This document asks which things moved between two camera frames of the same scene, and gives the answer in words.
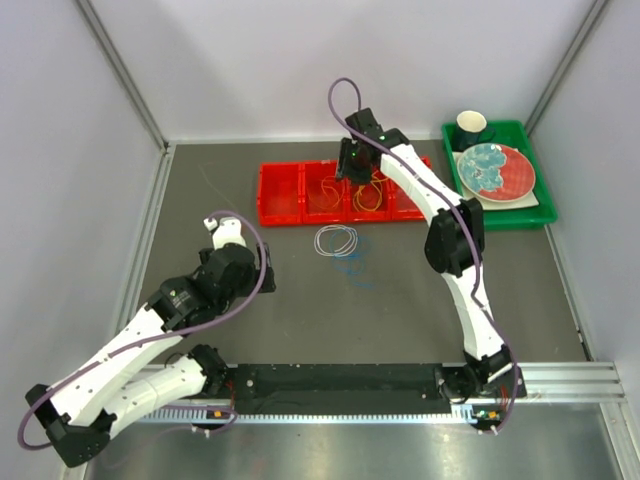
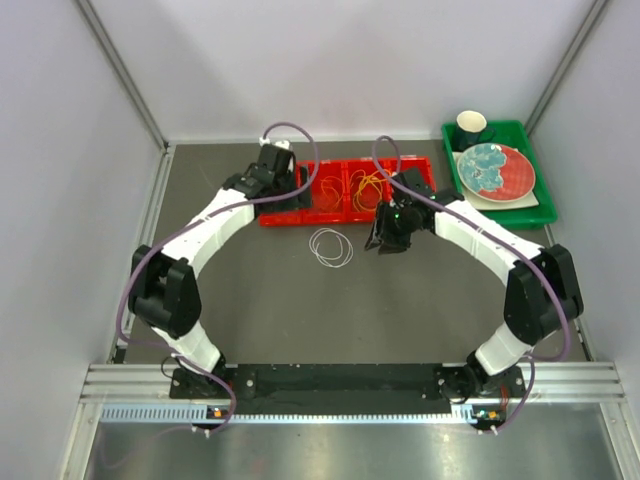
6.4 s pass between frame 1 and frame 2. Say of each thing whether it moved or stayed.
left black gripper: moved
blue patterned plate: stayed
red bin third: stayed
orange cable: stayed
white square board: stayed
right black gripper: moved
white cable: moved
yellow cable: stayed
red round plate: stayed
